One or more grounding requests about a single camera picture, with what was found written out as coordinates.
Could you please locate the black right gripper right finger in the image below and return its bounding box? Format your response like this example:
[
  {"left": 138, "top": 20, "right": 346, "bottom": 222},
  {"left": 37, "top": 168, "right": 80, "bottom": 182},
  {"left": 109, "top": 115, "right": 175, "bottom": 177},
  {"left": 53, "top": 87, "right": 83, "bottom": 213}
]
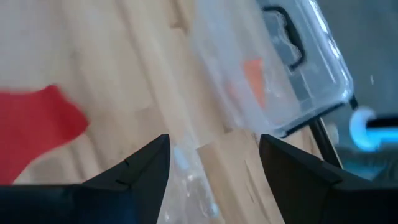
[{"left": 259, "top": 134, "right": 398, "bottom": 224}]

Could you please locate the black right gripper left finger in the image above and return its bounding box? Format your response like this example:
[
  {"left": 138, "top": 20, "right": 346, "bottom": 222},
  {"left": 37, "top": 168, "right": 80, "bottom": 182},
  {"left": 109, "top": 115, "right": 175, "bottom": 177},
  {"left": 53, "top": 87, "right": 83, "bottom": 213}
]
[{"left": 0, "top": 134, "right": 172, "bottom": 224}]

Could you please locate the clear plastic zip bag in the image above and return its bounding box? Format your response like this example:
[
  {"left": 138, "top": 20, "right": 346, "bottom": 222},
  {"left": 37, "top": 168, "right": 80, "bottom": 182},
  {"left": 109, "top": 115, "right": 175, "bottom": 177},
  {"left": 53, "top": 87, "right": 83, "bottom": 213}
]
[{"left": 157, "top": 136, "right": 225, "bottom": 224}]

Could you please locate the red elastic bandage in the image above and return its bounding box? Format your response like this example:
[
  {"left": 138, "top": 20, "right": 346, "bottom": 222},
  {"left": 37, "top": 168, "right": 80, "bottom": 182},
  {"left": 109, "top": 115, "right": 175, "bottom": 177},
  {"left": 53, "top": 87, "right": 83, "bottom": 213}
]
[{"left": 0, "top": 84, "right": 90, "bottom": 186}]

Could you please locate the bagged orange bandage roll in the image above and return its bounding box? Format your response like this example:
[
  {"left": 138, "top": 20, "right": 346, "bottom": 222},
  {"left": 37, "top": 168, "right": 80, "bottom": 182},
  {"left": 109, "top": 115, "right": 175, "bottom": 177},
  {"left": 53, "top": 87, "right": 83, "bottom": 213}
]
[{"left": 241, "top": 58, "right": 269, "bottom": 109}]

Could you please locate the white tower fan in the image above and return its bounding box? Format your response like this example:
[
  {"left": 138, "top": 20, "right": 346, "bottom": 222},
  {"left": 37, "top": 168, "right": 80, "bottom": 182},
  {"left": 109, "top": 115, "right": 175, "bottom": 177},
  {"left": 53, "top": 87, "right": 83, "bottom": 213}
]
[{"left": 348, "top": 106, "right": 398, "bottom": 153}]

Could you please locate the clear plastic storage box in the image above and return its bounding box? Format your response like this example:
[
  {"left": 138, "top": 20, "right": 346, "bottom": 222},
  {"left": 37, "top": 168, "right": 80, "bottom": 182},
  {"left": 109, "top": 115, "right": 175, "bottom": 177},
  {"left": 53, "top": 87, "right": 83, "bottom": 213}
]
[{"left": 191, "top": 0, "right": 355, "bottom": 138}]

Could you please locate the black metal table frame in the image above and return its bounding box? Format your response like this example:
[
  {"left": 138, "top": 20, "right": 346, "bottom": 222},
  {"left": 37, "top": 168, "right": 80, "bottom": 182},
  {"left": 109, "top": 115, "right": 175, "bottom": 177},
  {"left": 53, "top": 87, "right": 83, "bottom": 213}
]
[{"left": 279, "top": 95, "right": 359, "bottom": 169}]

